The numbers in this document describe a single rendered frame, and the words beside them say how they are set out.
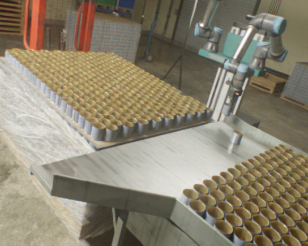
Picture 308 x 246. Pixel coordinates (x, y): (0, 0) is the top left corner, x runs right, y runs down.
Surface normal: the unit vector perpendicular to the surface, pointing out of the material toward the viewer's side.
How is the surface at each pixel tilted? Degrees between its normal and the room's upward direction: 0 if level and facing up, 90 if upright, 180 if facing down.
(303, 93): 89
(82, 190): 90
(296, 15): 90
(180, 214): 90
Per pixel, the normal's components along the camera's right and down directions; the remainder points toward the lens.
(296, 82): -0.68, 0.11
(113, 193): -0.01, 0.40
